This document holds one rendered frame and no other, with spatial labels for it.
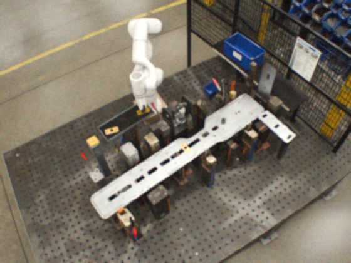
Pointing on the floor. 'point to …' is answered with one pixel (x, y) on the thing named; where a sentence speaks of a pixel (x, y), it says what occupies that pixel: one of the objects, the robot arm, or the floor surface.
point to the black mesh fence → (272, 50)
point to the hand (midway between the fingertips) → (142, 108)
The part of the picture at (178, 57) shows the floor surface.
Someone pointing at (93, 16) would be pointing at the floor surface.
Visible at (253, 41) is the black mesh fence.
